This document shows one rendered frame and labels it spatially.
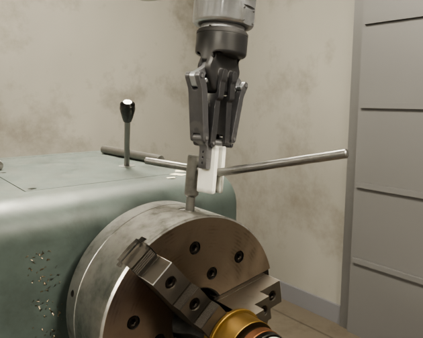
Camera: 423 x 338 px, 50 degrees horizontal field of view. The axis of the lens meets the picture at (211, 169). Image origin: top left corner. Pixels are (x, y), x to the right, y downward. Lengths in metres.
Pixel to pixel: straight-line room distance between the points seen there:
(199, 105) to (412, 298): 2.23
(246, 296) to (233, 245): 0.08
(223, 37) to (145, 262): 0.32
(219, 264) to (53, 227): 0.26
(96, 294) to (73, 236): 0.13
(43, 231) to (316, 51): 2.43
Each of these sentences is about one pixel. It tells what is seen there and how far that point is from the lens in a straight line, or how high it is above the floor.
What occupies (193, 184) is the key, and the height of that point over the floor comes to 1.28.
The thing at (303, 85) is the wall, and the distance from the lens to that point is 2.99.
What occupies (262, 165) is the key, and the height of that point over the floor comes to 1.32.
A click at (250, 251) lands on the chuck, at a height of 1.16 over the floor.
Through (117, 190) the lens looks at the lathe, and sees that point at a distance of 0.79.
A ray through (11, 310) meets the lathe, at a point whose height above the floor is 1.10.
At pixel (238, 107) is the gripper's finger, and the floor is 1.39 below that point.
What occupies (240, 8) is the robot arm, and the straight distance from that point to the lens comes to 0.65.
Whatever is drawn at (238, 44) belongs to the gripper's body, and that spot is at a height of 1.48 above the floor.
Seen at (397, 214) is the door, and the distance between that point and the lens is 2.63.
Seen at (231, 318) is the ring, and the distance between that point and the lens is 0.63.
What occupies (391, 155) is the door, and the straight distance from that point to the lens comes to 2.60.
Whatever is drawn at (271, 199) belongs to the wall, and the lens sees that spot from 3.24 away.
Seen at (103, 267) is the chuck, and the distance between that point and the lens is 0.66.
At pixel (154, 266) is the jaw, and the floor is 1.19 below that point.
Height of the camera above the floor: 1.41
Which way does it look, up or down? 9 degrees down
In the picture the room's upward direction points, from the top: straight up
